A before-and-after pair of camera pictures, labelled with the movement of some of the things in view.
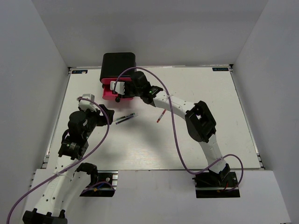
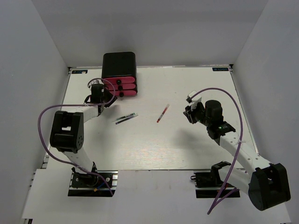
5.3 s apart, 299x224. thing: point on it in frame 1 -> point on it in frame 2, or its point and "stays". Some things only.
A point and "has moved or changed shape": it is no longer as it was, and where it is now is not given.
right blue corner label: (220, 69) stays
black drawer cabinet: (114, 64) stays
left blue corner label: (79, 72) stays
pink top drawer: (107, 81) stays
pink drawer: (108, 94) has moved or changed shape
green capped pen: (132, 114) stays
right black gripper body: (131, 91) -> (198, 113)
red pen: (161, 115) stays
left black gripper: (102, 120) -> (107, 92)
